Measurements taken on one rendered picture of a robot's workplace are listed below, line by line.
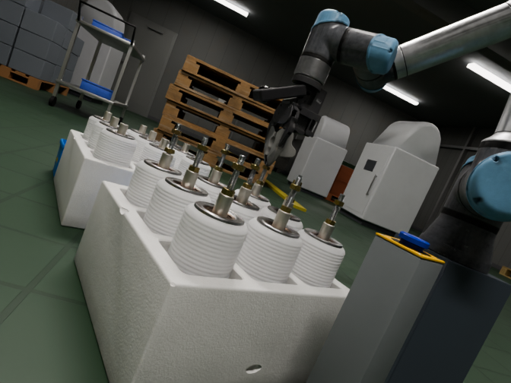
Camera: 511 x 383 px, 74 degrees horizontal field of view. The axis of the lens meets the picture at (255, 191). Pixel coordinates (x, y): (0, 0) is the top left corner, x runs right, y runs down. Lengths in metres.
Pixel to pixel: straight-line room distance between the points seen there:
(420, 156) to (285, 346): 4.12
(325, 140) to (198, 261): 5.19
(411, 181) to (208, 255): 4.16
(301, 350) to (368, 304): 0.18
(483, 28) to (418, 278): 0.62
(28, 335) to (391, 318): 0.49
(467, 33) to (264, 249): 0.66
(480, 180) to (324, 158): 4.95
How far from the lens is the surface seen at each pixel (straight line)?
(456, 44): 0.94
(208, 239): 0.45
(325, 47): 0.82
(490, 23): 0.95
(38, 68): 4.73
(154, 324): 0.44
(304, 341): 0.63
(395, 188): 4.41
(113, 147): 0.95
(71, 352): 0.58
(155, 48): 9.30
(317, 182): 5.61
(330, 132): 5.67
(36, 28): 4.78
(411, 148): 4.49
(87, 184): 0.93
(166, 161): 0.68
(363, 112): 10.38
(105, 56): 6.42
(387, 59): 0.79
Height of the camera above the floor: 0.36
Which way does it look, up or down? 7 degrees down
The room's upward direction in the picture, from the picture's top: 23 degrees clockwise
